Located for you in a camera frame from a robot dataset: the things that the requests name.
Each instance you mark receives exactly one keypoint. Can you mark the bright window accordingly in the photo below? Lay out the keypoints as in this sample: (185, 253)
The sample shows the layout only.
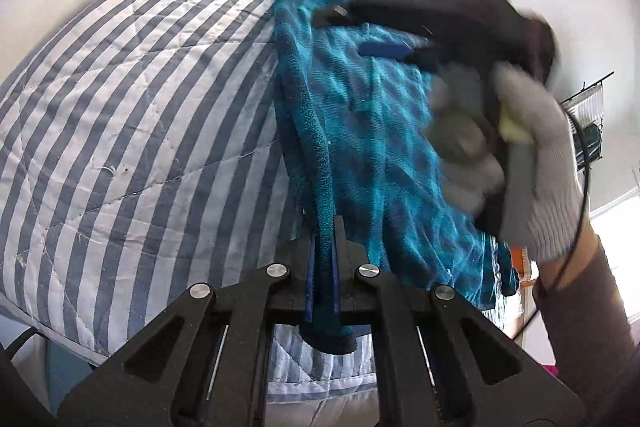
(620, 257)

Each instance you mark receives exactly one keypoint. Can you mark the pink item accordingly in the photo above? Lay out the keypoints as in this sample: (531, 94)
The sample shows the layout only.
(551, 370)

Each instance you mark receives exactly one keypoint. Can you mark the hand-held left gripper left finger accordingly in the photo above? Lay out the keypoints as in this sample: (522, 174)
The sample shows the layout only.
(310, 282)

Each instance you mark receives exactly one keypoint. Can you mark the person's right forearm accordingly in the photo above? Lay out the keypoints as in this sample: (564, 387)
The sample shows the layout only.
(585, 332)

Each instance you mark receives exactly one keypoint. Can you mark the person's right hand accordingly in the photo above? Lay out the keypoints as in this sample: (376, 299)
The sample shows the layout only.
(545, 167)

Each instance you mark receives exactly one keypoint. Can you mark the orange crate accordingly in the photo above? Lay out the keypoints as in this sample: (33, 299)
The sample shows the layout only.
(522, 264)

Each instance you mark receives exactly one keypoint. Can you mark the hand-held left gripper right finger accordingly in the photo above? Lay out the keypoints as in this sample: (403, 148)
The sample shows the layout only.
(337, 292)

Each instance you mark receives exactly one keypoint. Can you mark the blue white striped quilt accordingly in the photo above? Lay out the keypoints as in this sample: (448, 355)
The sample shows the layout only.
(150, 107)

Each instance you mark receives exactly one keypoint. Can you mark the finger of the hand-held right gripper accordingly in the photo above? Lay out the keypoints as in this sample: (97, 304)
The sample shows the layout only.
(390, 49)
(390, 4)

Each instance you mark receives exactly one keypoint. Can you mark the teal fleece jacket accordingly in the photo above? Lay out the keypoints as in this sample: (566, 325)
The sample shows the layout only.
(375, 132)

